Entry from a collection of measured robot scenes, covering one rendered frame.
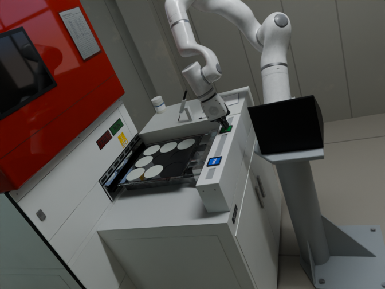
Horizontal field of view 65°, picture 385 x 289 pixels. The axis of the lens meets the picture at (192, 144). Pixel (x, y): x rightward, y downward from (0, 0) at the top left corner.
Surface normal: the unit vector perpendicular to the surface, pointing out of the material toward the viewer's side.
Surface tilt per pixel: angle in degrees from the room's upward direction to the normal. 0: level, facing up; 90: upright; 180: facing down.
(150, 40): 90
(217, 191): 90
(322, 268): 0
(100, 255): 90
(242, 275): 90
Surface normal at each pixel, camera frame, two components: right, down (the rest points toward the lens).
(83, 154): 0.90, -0.16
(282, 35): 0.18, 0.47
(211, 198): -0.27, 0.54
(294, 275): -0.35, -0.83
